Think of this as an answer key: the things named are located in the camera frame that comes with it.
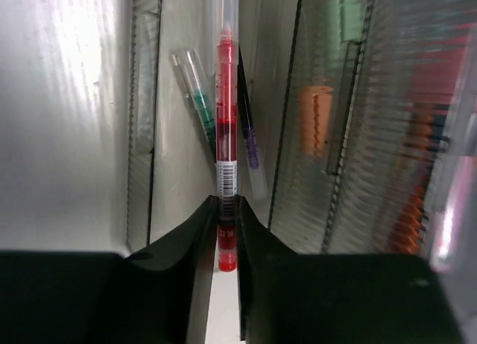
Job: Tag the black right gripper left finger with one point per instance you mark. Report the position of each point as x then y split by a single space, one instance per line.
159 294

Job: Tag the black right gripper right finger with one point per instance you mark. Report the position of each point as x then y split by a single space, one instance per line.
287 297

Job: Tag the purple gel pen refill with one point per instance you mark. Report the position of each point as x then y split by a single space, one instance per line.
253 155

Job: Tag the orange capped highlighter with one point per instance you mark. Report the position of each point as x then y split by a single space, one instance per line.
315 110

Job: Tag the green gel pen refill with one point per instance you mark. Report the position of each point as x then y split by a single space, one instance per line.
193 83

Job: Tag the pink red stationery pack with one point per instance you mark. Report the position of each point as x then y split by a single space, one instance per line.
437 155

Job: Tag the green capped highlighter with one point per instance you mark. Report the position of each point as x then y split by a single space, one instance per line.
344 21

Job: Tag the red gel pen refill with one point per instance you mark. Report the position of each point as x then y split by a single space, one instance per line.
226 79

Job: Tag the clear acrylic drawer organizer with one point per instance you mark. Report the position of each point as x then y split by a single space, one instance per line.
343 202

